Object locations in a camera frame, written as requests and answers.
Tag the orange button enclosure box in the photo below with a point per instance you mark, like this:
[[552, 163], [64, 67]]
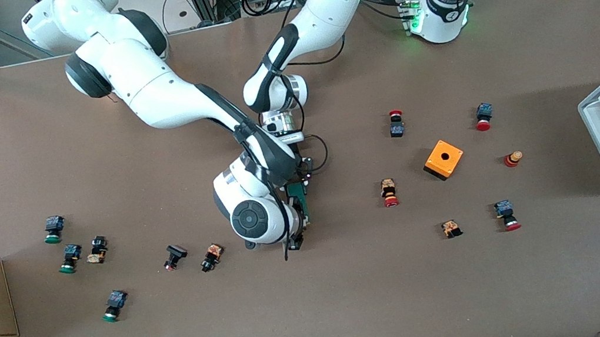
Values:
[[444, 159]]

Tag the brown paper table cover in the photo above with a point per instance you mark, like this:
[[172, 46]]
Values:
[[321, 308]]

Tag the green circuit board module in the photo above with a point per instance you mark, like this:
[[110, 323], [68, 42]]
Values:
[[300, 201]]

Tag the black selector switch orange block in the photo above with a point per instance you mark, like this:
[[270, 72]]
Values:
[[211, 257], [97, 249]]

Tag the red mushroom button orange block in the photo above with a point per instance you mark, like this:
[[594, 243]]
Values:
[[389, 192]]

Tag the black square-head red switch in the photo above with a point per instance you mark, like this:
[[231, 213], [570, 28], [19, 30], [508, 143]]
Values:
[[173, 257]]

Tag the orange contact block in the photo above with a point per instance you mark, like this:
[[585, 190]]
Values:
[[451, 228]]

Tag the red mushroom button blue block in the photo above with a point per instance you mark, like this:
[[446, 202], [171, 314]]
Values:
[[484, 117], [506, 215], [396, 124]]

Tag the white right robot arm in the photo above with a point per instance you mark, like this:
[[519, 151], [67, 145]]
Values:
[[157, 88]]

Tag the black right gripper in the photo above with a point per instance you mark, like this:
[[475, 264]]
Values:
[[297, 238]]

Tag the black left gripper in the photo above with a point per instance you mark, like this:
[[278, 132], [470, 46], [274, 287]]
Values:
[[306, 166]]

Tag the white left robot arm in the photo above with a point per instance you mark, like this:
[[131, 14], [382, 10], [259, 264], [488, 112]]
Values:
[[335, 3]]

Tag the red yellow button head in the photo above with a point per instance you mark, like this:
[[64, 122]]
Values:
[[512, 158]]

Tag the green mushroom push button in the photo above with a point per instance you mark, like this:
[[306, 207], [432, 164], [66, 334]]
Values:
[[71, 258], [114, 305], [53, 229]]

